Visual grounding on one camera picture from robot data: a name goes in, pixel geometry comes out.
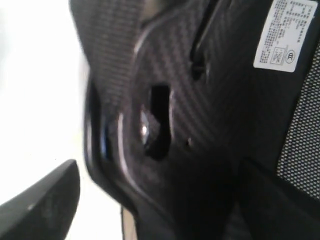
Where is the black helmet with tinted visor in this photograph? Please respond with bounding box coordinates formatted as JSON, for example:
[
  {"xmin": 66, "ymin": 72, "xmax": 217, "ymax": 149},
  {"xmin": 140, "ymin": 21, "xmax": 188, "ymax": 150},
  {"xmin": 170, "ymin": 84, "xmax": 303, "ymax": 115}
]
[{"xmin": 69, "ymin": 0, "xmax": 320, "ymax": 240}]

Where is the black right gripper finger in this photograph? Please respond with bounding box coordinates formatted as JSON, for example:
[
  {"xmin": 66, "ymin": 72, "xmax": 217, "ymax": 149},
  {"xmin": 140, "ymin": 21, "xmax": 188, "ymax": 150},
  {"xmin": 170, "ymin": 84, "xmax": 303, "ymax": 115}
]
[{"xmin": 0, "ymin": 159, "xmax": 80, "ymax": 240}]

